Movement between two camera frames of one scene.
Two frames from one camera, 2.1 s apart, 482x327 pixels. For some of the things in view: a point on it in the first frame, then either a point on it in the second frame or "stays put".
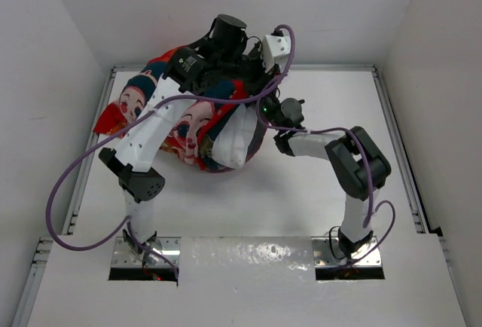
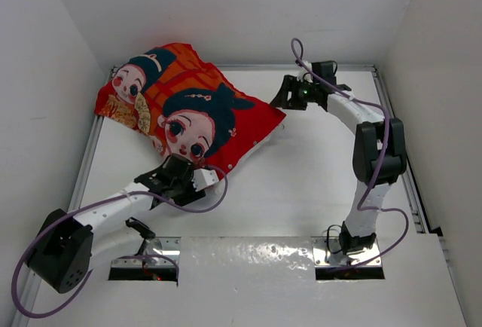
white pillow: [233, 145] → [250, 157]
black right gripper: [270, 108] → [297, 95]
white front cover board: [248, 282] stays put
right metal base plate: [327, 252] stays put
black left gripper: [263, 80] → [190, 193]
